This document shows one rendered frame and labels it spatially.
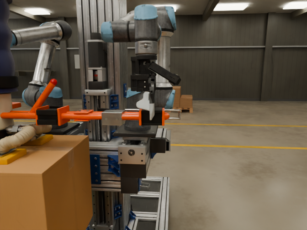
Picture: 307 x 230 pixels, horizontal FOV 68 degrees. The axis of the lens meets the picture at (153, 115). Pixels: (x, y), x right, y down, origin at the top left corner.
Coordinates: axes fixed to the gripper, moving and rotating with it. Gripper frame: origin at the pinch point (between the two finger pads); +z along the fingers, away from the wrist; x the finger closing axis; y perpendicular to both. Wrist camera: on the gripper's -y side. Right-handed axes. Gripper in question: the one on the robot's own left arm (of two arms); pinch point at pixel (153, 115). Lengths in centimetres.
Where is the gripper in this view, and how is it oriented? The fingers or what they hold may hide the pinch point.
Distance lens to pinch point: 78.7
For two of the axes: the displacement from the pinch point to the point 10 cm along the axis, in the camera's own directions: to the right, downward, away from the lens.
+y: -10.0, 0.0, 0.4
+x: -0.4, 1.7, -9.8
